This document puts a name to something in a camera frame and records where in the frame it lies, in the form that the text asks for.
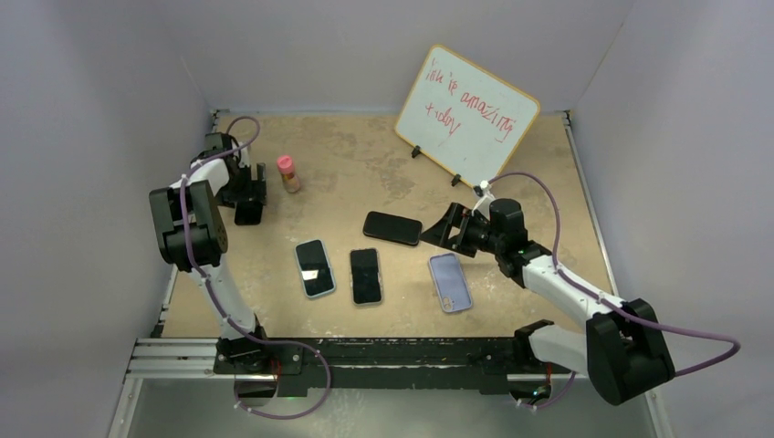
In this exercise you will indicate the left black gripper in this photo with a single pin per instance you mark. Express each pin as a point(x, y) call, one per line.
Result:
point(254, 192)

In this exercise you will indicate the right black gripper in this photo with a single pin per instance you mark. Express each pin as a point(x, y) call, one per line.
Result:
point(461, 217)

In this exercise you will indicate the black phone case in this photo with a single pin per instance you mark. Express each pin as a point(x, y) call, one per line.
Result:
point(364, 227)

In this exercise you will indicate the lavender phone case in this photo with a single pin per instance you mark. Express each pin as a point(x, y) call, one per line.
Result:
point(450, 283)

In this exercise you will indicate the clear magsafe phone case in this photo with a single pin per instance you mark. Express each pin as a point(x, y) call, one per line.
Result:
point(352, 278)

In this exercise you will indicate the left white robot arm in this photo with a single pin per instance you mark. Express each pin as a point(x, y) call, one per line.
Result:
point(191, 235)

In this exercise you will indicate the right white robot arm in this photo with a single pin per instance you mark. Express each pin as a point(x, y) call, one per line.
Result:
point(620, 348)

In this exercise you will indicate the pink capped small bottle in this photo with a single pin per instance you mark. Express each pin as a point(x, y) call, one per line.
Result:
point(287, 171)

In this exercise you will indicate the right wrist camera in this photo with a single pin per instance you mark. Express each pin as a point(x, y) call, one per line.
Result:
point(484, 197)

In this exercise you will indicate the whiteboard with yellow frame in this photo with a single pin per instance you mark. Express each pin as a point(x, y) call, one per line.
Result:
point(463, 118)

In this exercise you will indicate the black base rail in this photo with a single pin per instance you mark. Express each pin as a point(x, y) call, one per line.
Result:
point(491, 366)

